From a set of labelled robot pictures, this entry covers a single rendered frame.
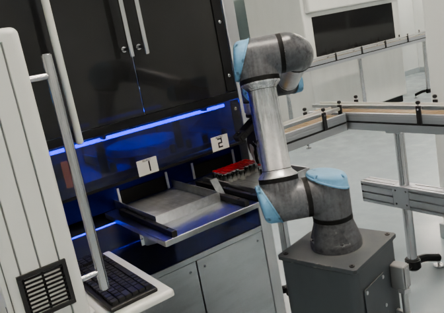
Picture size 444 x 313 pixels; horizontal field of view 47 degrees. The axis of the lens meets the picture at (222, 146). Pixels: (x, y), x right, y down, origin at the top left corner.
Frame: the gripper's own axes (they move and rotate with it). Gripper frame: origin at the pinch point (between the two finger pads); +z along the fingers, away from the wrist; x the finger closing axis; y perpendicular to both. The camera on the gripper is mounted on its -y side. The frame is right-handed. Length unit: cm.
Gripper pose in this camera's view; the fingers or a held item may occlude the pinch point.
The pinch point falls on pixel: (258, 163)
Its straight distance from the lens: 203.9
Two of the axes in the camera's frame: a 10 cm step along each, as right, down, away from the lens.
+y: 8.0, -2.7, 5.4
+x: -5.7, -0.7, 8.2
